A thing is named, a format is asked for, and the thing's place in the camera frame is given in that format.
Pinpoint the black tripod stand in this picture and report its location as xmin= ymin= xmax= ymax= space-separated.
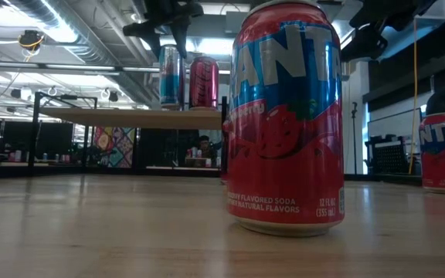
xmin=350 ymin=101 xmax=359 ymax=175

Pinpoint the black wire cart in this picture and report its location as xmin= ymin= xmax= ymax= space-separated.
xmin=364 ymin=134 xmax=420 ymax=175

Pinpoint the colourful patterned panel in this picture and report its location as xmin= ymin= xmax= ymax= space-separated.
xmin=93 ymin=127 xmax=137 ymax=169

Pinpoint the pink-red slim soda can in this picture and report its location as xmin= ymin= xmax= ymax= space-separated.
xmin=189 ymin=56 xmax=220 ymax=111

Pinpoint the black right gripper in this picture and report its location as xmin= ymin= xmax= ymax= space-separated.
xmin=340 ymin=23 xmax=389 ymax=63

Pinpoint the blue silver slim can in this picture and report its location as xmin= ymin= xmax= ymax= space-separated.
xmin=158 ymin=44 xmax=188 ymax=111

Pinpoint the black monitor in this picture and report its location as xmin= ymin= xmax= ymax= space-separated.
xmin=4 ymin=122 xmax=75 ymax=160

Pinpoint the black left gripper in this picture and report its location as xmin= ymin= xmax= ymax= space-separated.
xmin=123 ymin=0 xmax=205 ymax=59

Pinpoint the red Fanta strawberry can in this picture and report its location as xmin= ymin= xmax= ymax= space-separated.
xmin=418 ymin=111 xmax=445 ymax=195
xmin=225 ymin=0 xmax=346 ymax=237

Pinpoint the black ceiling cable reel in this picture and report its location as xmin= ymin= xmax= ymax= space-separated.
xmin=17 ymin=29 xmax=46 ymax=53

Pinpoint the wooden shelf board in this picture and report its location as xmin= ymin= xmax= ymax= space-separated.
xmin=39 ymin=107 xmax=223 ymax=131

